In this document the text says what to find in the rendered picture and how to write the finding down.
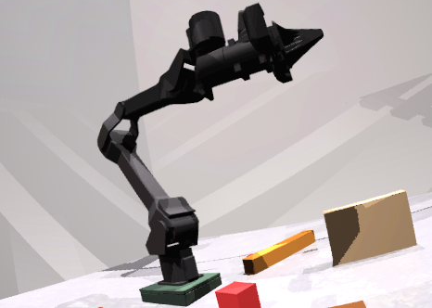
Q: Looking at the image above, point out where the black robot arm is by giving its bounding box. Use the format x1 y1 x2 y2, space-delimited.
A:
97 11 235 286

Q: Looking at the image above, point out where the orange long bar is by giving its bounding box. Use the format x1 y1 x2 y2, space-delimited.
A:
243 230 316 274

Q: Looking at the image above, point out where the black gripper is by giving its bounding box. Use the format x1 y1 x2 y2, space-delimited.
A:
223 3 324 83

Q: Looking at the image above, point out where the tan square block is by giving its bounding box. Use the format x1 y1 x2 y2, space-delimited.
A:
323 190 417 266

